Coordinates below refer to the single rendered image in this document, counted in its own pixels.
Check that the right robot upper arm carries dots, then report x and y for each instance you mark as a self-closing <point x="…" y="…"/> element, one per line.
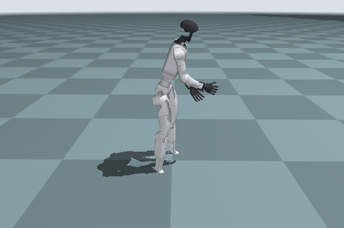
<point x="179" y="58"/>

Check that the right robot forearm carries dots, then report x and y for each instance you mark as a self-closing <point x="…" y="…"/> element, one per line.
<point x="193" y="83"/>

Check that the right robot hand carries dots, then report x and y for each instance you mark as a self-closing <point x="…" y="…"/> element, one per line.
<point x="209" y="87"/>

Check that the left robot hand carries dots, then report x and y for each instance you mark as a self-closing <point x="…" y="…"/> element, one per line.
<point x="194" y="92"/>

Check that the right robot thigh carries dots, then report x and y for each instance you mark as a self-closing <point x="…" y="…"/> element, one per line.
<point x="164" y="114"/>

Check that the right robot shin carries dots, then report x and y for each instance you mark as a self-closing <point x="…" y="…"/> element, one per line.
<point x="160" y="149"/>

